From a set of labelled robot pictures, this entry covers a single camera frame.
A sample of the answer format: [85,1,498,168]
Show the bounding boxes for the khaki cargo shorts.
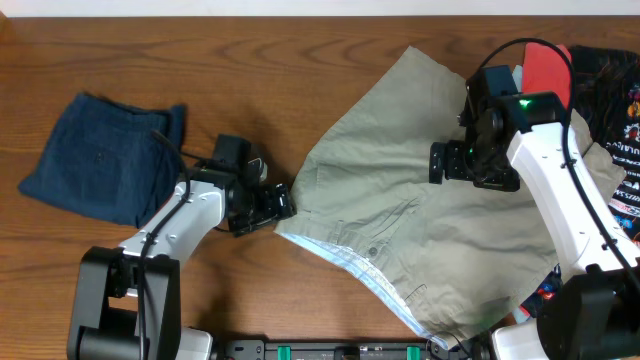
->
[273,46,626,350]

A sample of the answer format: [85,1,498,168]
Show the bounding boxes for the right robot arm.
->
[430,92,639,359]

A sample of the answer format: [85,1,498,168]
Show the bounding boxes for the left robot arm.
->
[67,167,295,360]

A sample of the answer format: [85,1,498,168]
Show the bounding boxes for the light blue garment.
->
[512,65,523,92]

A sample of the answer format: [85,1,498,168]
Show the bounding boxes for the red garment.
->
[522,43,570,107]

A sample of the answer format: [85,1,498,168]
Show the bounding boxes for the black printed shirt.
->
[559,45,639,244]

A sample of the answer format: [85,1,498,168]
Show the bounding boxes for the folded navy blue shorts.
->
[18,93,187,227]

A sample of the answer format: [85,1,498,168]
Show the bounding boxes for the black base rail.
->
[210,339,495,360]

